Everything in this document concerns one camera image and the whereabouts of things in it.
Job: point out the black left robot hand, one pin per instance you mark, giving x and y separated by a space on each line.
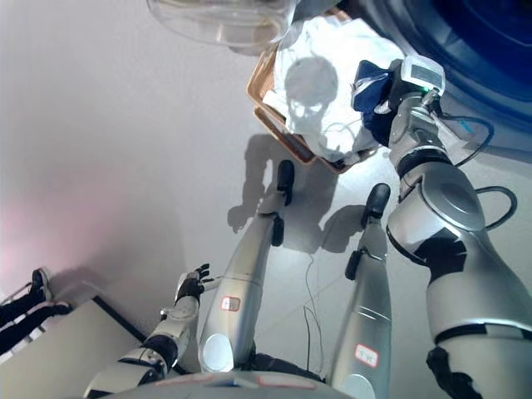
192 282

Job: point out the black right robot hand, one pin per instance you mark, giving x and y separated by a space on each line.
397 93

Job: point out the dark blue garment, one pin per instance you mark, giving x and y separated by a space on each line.
367 93

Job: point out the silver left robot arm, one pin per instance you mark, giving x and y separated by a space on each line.
166 332

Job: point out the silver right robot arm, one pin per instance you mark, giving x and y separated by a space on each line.
449 216

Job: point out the white crumpled clothes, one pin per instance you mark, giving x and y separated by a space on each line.
307 95

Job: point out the grey front-load washing machine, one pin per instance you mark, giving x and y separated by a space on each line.
478 41

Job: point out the two-tier wooden laundry basket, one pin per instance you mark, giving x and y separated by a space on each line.
266 91

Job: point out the round washing machine door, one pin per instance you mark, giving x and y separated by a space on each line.
224 18

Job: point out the white wrist sensor box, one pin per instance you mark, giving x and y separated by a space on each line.
422 71

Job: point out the silver left robot leg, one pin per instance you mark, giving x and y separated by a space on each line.
245 266

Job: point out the silver robot leg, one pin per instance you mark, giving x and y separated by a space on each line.
245 266
365 299

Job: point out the silver robot torso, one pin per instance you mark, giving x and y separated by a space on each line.
232 384

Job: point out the black right robot foot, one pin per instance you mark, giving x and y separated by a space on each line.
377 201

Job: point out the black robot foot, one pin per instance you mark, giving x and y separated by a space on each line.
286 176
377 201

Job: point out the white flat board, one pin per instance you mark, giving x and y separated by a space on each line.
75 345

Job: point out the black left robot foot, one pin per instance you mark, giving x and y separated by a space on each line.
286 176

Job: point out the person leg black trousers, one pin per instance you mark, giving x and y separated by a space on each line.
37 316
25 301

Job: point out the silver right robot leg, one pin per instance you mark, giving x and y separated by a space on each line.
365 299

